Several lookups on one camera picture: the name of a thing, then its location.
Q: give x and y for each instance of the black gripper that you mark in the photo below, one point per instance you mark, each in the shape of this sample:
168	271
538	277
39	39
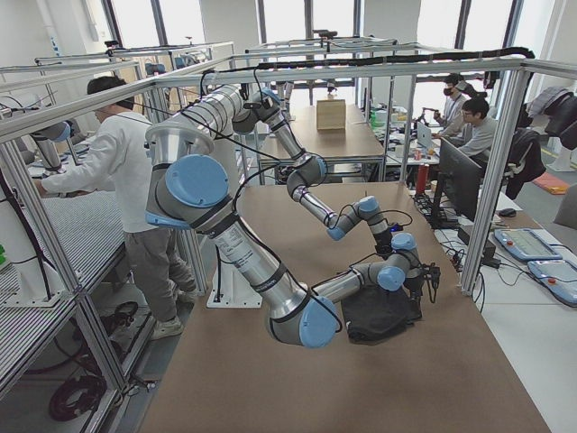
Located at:
383	237
414	286

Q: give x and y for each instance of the black graphic t-shirt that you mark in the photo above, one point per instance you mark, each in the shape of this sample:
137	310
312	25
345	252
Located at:
373	315

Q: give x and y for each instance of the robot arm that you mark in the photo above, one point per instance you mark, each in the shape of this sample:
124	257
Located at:
243	112
190	189

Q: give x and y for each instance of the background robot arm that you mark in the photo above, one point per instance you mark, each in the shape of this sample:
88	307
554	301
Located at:
45	140

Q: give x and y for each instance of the red bottle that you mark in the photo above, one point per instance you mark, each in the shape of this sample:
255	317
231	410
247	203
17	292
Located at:
422	175

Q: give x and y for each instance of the black Huawei monitor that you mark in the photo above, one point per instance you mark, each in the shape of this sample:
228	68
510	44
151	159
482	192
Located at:
459	179

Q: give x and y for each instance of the blue teach pendant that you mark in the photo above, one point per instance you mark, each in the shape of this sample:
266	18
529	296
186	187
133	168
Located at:
559	277
525	245

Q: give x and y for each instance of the wooden box on table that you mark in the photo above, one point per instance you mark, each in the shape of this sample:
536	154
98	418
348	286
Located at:
330	114

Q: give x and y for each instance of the seated man grey sweater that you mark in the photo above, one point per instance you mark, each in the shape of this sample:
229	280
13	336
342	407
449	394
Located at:
474	113

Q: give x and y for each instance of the standing person in mask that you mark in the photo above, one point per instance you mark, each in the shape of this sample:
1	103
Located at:
456	94

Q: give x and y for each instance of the person in white hoodie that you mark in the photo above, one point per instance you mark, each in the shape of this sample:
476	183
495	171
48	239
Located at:
117	161

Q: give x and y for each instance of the aluminium frame post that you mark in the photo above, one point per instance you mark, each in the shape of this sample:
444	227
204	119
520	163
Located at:
513	95

